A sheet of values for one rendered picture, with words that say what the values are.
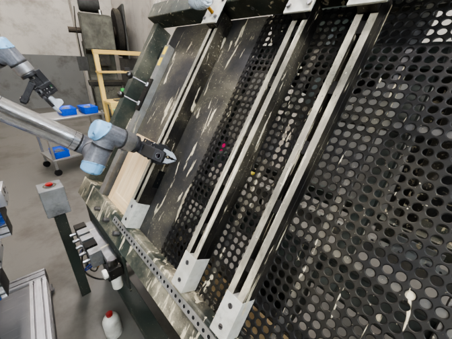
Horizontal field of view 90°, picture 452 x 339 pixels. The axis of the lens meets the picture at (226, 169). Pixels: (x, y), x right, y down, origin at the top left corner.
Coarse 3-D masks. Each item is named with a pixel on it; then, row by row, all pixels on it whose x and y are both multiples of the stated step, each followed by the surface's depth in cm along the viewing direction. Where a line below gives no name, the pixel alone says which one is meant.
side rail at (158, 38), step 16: (160, 32) 148; (144, 48) 148; (160, 48) 152; (144, 64) 148; (128, 80) 149; (144, 80) 151; (128, 96) 148; (128, 112) 151; (112, 160) 154; (96, 176) 151
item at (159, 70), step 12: (168, 48) 131; (168, 60) 134; (156, 72) 132; (156, 84) 133; (144, 108) 133; (132, 120) 134; (132, 132) 133; (120, 156) 133; (108, 180) 133; (108, 192) 135
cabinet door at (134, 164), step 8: (128, 152) 131; (136, 152) 127; (128, 160) 129; (136, 160) 125; (144, 160) 120; (128, 168) 127; (136, 168) 122; (144, 168) 118; (120, 176) 129; (128, 176) 125; (136, 176) 120; (120, 184) 128; (128, 184) 123; (136, 184) 118; (112, 192) 130; (120, 192) 125; (128, 192) 121; (112, 200) 128; (120, 200) 123; (128, 200) 119; (120, 208) 121
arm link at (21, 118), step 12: (0, 96) 71; (0, 108) 70; (12, 108) 72; (24, 108) 75; (0, 120) 72; (12, 120) 73; (24, 120) 74; (36, 120) 76; (48, 120) 80; (36, 132) 77; (48, 132) 79; (60, 132) 81; (72, 132) 85; (60, 144) 83; (72, 144) 85; (84, 144) 87
